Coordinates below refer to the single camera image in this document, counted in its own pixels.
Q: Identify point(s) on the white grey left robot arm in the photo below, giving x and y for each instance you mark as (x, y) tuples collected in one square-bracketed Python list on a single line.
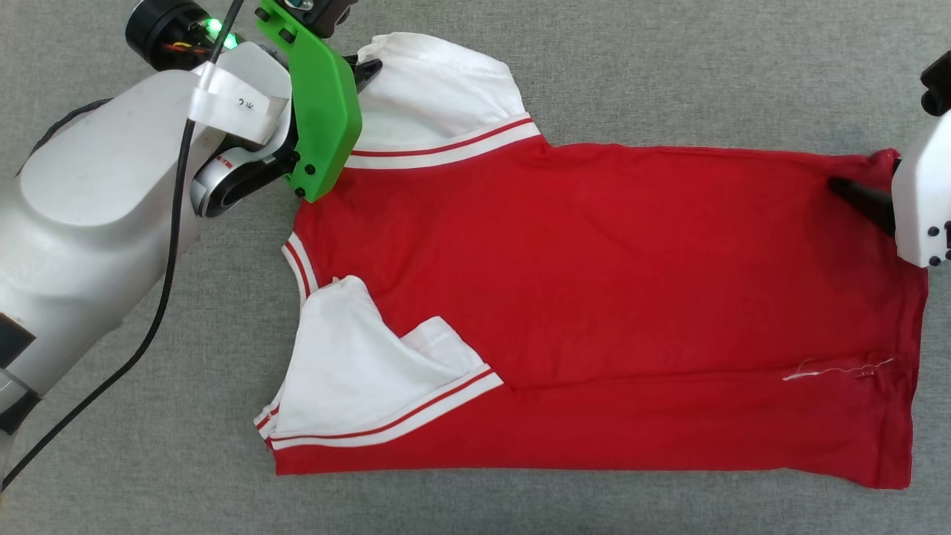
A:
[(96, 208)]

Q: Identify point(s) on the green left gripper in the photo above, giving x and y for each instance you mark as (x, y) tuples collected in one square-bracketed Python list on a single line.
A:
[(323, 111)]

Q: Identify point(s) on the grey fabric padded surface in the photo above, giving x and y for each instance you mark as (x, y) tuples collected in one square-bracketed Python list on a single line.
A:
[(594, 513)]

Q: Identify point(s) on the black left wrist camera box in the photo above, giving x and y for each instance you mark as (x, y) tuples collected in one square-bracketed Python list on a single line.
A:
[(319, 13)]

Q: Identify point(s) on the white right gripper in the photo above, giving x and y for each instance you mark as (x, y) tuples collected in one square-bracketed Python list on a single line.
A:
[(925, 200)]

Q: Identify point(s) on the red and white t-shirt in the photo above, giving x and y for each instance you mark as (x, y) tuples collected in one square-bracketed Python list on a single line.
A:
[(594, 297)]

